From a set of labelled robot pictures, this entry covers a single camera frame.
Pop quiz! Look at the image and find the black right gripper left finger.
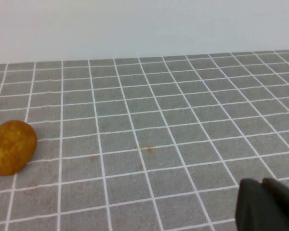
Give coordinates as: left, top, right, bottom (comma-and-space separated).
235, 178, 280, 231

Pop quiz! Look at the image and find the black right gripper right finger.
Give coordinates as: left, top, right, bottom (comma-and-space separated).
262, 178, 289, 231

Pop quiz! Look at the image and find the orange yellow fruit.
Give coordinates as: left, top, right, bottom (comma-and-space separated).
0, 120, 38, 176

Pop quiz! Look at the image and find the grey white-grid tablecloth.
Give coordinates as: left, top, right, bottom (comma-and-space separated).
0, 49, 289, 231

